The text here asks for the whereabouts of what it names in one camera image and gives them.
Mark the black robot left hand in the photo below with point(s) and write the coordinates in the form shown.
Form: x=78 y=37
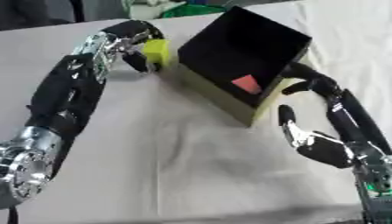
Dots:
x=133 y=32

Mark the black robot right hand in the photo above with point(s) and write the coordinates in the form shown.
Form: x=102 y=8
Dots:
x=326 y=122

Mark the yellow block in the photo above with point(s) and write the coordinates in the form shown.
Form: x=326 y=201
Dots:
x=157 y=52

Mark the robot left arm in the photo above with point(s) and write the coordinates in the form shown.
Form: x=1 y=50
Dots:
x=61 y=96

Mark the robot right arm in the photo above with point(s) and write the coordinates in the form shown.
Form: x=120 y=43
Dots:
x=376 y=186

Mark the open box with black inside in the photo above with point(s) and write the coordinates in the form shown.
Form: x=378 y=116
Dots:
x=240 y=55

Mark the white object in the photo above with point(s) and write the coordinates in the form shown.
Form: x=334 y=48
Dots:
x=153 y=8

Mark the green object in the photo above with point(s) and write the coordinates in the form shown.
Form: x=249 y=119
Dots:
x=191 y=10

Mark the red block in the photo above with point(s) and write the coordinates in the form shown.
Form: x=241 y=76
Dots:
x=247 y=84

